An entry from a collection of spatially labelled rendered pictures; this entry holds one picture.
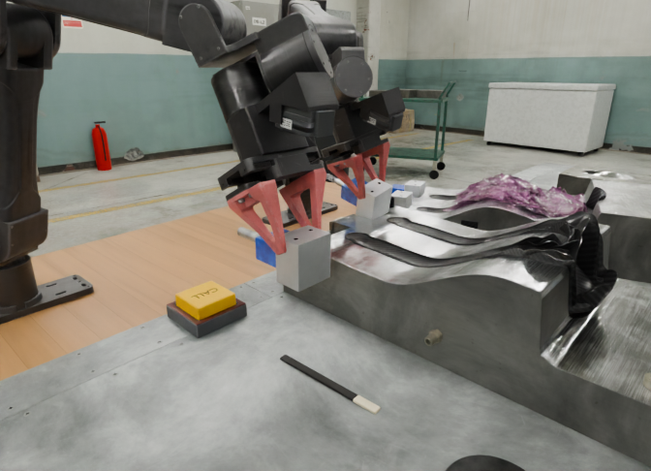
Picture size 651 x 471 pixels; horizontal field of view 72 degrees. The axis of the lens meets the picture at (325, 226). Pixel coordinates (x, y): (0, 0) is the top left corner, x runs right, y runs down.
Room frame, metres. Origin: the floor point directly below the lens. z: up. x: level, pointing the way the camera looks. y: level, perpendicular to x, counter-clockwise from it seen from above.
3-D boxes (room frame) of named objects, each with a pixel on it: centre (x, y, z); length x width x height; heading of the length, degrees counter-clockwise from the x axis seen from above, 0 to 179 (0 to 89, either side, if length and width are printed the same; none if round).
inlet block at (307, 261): (0.49, 0.06, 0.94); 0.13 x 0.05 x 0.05; 47
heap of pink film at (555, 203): (0.87, -0.38, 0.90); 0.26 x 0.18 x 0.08; 64
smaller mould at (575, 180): (1.16, -0.74, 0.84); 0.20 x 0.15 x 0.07; 47
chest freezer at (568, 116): (6.90, -3.29, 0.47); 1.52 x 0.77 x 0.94; 43
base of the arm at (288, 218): (1.04, 0.06, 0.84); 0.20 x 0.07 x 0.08; 138
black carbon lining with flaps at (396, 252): (0.58, -0.20, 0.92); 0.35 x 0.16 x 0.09; 47
